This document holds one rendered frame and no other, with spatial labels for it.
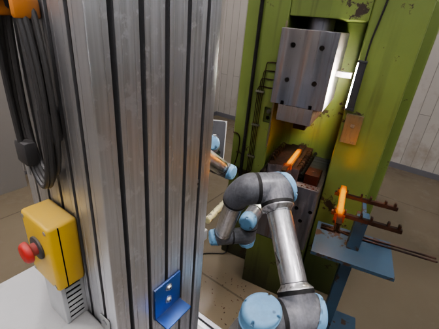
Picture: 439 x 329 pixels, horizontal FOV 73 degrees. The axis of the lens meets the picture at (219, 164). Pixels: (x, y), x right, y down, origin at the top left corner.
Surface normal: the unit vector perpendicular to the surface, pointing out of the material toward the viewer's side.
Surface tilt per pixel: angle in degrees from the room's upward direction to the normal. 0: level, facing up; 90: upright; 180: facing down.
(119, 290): 90
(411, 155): 90
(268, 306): 7
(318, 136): 90
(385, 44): 90
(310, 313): 37
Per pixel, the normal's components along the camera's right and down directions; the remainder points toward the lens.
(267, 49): -0.46, 0.36
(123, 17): 0.80, 0.32
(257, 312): -0.04, -0.88
